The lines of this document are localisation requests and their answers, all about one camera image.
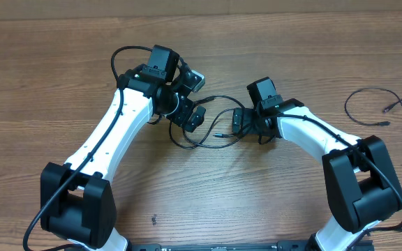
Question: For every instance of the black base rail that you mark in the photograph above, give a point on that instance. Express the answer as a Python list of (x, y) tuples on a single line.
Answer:
[(278, 246)]

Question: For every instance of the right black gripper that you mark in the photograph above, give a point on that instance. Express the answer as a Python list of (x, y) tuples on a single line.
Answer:
[(239, 120)]

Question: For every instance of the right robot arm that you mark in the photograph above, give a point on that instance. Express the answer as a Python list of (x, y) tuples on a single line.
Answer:
[(361, 183)]

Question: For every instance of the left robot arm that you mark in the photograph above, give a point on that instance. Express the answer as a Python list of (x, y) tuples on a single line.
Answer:
[(76, 200)]

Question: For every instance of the cardboard back panel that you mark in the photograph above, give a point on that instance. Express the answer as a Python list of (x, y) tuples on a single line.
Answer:
[(69, 9)]

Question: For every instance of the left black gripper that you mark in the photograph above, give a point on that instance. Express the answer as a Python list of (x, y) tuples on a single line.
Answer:
[(183, 118)]

